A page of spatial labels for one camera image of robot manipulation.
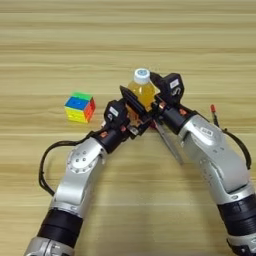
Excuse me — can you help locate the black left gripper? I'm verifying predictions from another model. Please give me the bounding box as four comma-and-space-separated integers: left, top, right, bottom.
94, 114, 154, 154

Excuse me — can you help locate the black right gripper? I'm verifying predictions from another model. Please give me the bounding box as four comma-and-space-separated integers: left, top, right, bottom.
119, 71, 196, 134

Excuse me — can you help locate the orange juice bottle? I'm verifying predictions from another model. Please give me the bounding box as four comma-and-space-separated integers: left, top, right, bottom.
125, 68, 161, 116

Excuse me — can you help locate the red marker pen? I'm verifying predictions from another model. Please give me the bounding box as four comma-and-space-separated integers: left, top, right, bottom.
209, 104, 221, 128

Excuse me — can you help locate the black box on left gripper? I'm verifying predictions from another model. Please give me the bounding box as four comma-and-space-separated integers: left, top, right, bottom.
103, 99, 129, 129

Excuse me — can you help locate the multicolour puzzle cube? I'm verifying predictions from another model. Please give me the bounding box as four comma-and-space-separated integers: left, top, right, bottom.
64, 91, 97, 124

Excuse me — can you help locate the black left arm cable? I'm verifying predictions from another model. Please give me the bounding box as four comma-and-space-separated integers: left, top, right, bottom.
38, 131, 98, 197

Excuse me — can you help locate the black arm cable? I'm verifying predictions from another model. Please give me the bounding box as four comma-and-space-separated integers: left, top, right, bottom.
219, 128, 253, 171
38, 131, 98, 197

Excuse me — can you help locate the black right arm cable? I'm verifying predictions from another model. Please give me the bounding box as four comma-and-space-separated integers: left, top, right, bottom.
219, 128, 253, 171

